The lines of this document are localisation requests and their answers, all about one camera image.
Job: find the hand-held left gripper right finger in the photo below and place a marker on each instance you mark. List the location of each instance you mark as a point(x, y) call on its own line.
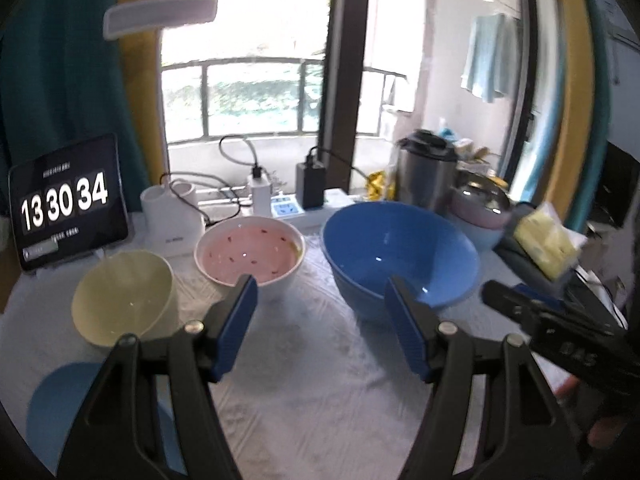
point(410, 330)

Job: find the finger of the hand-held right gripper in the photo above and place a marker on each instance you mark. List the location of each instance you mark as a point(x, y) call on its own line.
point(537, 295)
point(505, 300)

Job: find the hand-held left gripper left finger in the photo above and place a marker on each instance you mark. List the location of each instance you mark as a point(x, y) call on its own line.
point(235, 330)

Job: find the pink strawberry bowl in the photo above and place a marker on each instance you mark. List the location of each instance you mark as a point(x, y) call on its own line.
point(250, 250)

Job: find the large blue bowl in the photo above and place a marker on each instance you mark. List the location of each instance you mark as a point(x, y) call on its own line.
point(390, 240)

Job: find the cream bowl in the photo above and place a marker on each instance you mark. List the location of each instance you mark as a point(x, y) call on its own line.
point(120, 290)

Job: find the large blue plate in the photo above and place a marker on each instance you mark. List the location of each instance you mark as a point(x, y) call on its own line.
point(50, 400)

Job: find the dark grey tray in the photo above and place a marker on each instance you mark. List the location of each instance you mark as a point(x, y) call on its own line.
point(515, 255)

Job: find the yellow tissue pack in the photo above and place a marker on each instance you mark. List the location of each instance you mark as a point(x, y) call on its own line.
point(545, 245)

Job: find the white tablecloth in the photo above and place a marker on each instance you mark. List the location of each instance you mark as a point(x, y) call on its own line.
point(310, 385)

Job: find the white power strip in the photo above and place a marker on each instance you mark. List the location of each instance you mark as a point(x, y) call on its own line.
point(285, 209)

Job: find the black monitor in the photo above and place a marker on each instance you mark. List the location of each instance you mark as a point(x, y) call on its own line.
point(617, 185)

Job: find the white charger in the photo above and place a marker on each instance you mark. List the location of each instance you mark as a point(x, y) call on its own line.
point(259, 195)

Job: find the stainless steel kettle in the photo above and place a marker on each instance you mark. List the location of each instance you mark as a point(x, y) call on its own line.
point(425, 180)

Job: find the yellow plastic packet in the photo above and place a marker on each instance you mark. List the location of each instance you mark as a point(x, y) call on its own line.
point(376, 184)

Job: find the black charger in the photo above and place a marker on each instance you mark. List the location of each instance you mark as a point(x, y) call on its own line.
point(310, 180)

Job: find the narrow teal curtain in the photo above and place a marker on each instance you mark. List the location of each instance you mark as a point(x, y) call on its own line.
point(600, 110)

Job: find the white tablet stand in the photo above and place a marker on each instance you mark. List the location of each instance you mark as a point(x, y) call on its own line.
point(50, 265)

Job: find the narrow yellow curtain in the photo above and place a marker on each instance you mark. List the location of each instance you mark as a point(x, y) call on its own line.
point(575, 85)

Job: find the tablet with clock display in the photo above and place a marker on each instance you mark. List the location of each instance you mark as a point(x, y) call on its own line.
point(65, 200)

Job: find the balcony railing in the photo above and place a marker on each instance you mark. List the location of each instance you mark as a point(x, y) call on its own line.
point(205, 100)

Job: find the hanging light blue towel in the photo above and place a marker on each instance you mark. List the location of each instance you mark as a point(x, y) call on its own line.
point(487, 60)

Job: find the wide yellow curtain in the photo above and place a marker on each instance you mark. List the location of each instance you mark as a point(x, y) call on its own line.
point(142, 85)

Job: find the white air conditioner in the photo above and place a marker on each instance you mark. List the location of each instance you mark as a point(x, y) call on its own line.
point(622, 25)

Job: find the wide teal curtain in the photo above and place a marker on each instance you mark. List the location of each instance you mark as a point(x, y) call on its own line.
point(60, 60)

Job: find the white desk lamp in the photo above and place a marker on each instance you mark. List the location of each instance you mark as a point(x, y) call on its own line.
point(160, 15)

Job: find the dark door frame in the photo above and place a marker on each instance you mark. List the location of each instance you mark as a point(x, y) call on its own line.
point(345, 60)

